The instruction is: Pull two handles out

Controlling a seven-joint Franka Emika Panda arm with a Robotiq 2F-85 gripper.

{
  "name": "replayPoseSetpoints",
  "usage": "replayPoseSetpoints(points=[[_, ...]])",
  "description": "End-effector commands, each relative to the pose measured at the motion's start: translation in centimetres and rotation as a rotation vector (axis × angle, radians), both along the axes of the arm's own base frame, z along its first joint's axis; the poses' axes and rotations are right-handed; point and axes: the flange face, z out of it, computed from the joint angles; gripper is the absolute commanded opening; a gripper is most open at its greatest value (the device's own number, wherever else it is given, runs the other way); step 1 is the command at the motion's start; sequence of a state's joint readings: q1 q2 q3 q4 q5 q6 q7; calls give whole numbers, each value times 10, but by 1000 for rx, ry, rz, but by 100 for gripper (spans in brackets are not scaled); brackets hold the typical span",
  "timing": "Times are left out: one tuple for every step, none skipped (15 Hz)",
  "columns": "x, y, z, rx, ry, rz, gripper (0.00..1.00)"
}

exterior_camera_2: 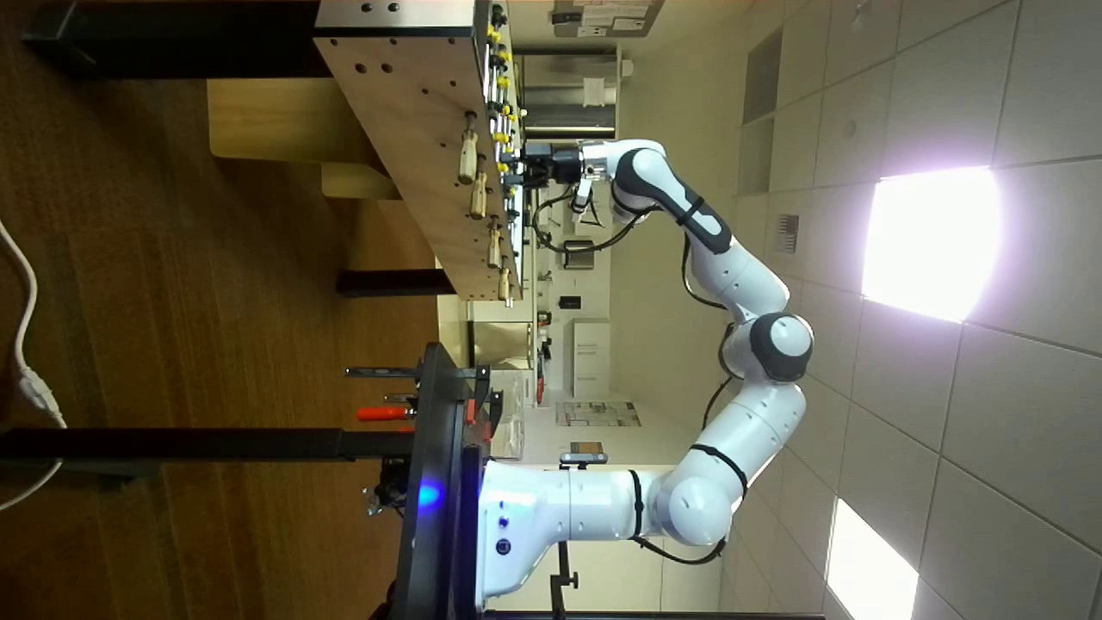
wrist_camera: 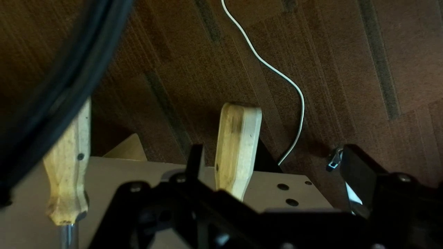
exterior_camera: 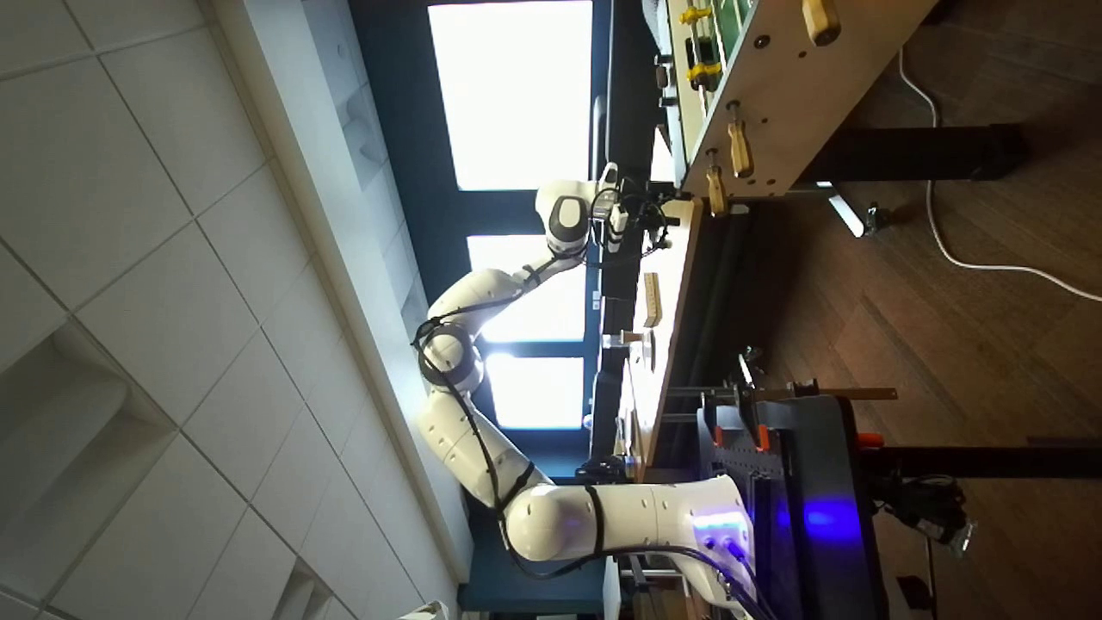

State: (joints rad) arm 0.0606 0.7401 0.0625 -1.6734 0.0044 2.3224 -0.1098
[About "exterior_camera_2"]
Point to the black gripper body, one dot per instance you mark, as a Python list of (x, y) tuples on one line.
[(567, 165)]

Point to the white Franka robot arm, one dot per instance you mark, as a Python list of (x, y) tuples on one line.
[(744, 436)]

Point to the yellow foosball figure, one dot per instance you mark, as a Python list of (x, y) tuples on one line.
[(497, 36), (503, 114)]

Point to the gray shelf cabinet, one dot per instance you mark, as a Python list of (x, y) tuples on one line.
[(569, 91)]

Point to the white cabinet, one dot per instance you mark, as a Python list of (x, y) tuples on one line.
[(597, 280)]

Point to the beige foosball table body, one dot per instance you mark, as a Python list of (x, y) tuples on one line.
[(415, 114)]

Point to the small light wooden box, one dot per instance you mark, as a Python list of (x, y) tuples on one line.
[(357, 182)]

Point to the dark ceiling vent panel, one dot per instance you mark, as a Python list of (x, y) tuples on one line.
[(762, 75)]

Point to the small ceiling sensor box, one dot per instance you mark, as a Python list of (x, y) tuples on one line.
[(786, 234)]

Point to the large light wooden box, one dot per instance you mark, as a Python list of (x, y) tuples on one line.
[(286, 123)]

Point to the printed paper poster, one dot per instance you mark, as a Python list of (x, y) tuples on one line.
[(597, 416)]

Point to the gray metal clamp bar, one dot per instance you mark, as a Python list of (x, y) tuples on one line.
[(381, 375)]

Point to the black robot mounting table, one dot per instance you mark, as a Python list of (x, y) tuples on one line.
[(449, 436)]

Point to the black screw clamp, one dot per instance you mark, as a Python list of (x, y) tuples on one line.
[(394, 489)]

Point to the bright ceiling light panel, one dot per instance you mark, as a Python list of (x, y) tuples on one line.
[(932, 243), (874, 569)]

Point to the black tripod stand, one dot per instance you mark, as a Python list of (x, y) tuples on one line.
[(564, 586)]

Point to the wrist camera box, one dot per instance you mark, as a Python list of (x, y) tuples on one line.
[(585, 187)]

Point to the gray wall box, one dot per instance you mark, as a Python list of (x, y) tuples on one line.
[(580, 259)]

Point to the small gray camera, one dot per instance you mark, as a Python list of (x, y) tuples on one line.
[(582, 461)]

